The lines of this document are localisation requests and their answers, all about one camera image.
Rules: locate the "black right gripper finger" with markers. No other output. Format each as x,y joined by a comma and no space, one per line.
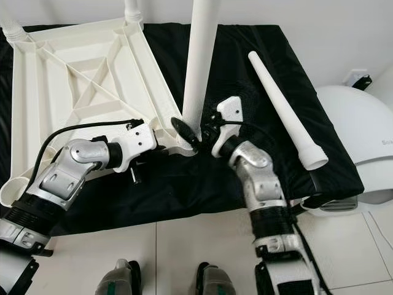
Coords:
185,132

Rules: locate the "white ribbed plastic table top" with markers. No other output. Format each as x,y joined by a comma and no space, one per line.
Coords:
37,123

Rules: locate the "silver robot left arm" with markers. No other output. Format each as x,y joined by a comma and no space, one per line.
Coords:
64,181

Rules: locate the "black quilted bench cover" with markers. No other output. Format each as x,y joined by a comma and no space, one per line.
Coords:
178,55

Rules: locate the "silver robot left leg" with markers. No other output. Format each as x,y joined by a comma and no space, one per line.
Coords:
120,279

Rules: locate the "silver robot leg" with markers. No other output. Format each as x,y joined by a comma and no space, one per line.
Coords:
120,279
221,281

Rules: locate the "black metal bench leg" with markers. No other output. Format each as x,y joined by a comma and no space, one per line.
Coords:
295,209

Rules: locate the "silver robot right leg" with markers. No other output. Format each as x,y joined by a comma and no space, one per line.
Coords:
221,281

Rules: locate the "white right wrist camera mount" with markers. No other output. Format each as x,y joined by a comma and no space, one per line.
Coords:
232,112

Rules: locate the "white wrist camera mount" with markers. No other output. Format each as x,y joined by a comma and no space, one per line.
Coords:
232,112
138,140

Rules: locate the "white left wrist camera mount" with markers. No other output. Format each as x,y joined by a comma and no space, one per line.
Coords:
138,140

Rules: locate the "wall socket with black plug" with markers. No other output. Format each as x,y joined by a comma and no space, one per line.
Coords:
360,80

